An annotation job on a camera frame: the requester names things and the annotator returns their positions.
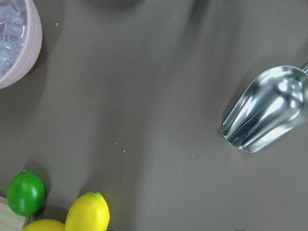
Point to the yellow lemon lower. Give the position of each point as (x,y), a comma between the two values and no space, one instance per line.
(90,212)

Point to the yellow lemon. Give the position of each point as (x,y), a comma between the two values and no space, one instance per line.
(45,225)
(90,212)

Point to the clear ice cubes pile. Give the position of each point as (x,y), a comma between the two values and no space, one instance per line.
(13,27)

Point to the pink bowl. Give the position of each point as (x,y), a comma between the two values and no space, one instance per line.
(30,51)

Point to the silver metal ice scoop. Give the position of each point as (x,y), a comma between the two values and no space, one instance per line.
(273,104)

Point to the yellow lemon upper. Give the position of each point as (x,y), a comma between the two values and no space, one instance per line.
(45,225)

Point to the bamboo cutting board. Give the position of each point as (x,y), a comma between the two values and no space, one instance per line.
(10,221)

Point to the green lime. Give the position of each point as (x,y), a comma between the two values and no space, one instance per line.
(26,194)

